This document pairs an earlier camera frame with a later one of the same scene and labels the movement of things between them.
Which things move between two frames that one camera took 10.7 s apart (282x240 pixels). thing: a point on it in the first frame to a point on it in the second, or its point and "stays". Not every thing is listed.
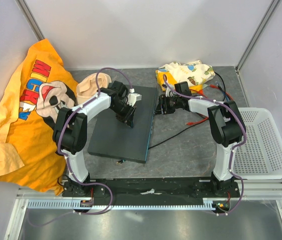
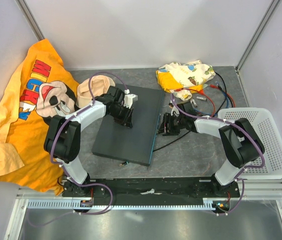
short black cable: [223, 83] stays
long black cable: [122, 161] to [172, 142]
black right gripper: [163, 100] to [173, 132]
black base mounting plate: [152, 188] stays
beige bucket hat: [86, 87] stays
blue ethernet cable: [224, 92] stays
